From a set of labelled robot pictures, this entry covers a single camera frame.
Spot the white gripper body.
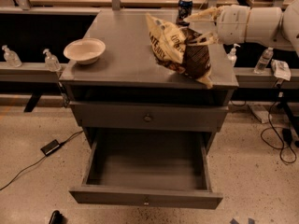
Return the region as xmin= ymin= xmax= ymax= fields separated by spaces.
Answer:
xmin=216 ymin=5 xmax=250 ymax=45

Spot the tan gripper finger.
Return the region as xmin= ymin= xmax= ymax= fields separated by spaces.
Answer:
xmin=186 ymin=32 xmax=218 ymax=46
xmin=183 ymin=7 xmax=223 ymax=22

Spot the brown chip bag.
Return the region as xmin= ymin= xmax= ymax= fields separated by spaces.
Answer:
xmin=146 ymin=14 xmax=213 ymax=89

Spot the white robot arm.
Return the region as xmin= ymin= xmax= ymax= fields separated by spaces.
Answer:
xmin=184 ymin=0 xmax=299 ymax=55

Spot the grey drawer cabinet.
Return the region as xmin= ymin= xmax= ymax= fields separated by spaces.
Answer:
xmin=60 ymin=9 xmax=238 ymax=146

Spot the closed grey top drawer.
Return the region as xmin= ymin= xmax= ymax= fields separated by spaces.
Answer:
xmin=70 ymin=102 xmax=228 ymax=132

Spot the open grey middle drawer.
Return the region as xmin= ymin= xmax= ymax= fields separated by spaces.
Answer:
xmin=69 ymin=129 xmax=223 ymax=209

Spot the clear pump bottle right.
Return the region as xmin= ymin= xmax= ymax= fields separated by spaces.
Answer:
xmin=227 ymin=44 xmax=240 ymax=66

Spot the clear pump bottle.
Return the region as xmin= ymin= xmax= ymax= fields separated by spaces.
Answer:
xmin=2 ymin=45 xmax=22 ymax=67
xmin=227 ymin=44 xmax=240 ymax=66
xmin=43 ymin=49 xmax=62 ymax=72

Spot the blue soda can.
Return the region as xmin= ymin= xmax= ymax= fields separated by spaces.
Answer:
xmin=176 ymin=0 xmax=192 ymax=26

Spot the clear water bottle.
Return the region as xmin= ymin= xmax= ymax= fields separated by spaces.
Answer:
xmin=253 ymin=48 xmax=274 ymax=74

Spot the white crumpled packet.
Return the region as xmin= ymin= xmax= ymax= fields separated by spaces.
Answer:
xmin=271 ymin=59 xmax=292 ymax=81

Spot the white bowl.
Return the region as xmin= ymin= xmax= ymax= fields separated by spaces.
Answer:
xmin=64 ymin=38 xmax=106 ymax=64

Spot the black power adapter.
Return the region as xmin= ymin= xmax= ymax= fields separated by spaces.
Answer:
xmin=40 ymin=140 xmax=60 ymax=157

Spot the clear pump bottle far left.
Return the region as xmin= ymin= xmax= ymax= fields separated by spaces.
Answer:
xmin=2 ymin=45 xmax=22 ymax=67

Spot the black object on floor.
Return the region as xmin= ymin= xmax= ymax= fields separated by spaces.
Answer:
xmin=49 ymin=210 xmax=64 ymax=224

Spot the black floor cable right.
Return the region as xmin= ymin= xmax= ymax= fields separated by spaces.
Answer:
xmin=260 ymin=91 xmax=298 ymax=165

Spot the grey shelf rail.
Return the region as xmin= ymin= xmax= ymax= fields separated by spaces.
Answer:
xmin=0 ymin=62 xmax=59 ymax=83

